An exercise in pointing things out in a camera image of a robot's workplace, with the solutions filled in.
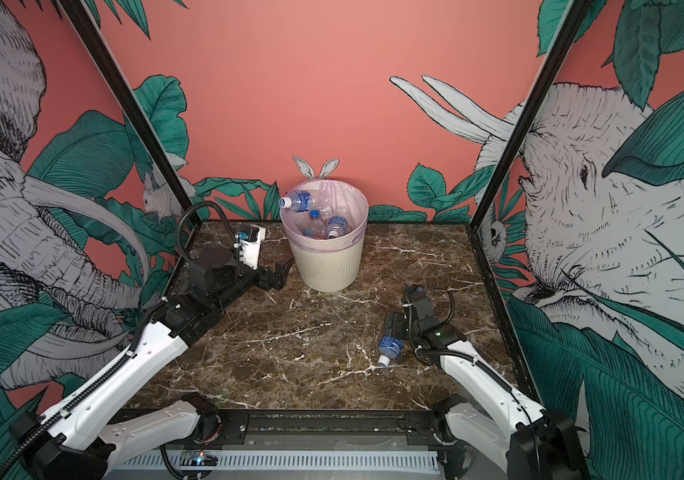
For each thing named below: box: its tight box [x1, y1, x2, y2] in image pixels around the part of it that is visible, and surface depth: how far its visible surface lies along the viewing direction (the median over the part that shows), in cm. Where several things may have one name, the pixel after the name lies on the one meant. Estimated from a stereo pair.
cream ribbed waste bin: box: [289, 236, 365, 292], surface depth 91 cm
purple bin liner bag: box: [281, 179, 369, 252], surface depth 94 cm
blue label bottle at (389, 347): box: [377, 335, 405, 367], surface depth 85 cm
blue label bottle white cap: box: [279, 189, 326, 213], surface depth 88 cm
